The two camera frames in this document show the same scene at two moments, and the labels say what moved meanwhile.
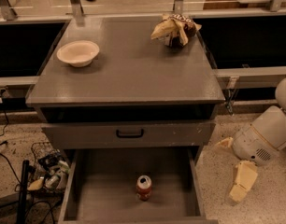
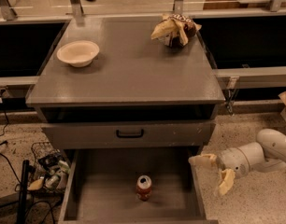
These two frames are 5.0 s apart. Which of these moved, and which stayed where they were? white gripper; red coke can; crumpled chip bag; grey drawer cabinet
Moved: white gripper
Stayed: red coke can; crumpled chip bag; grey drawer cabinet
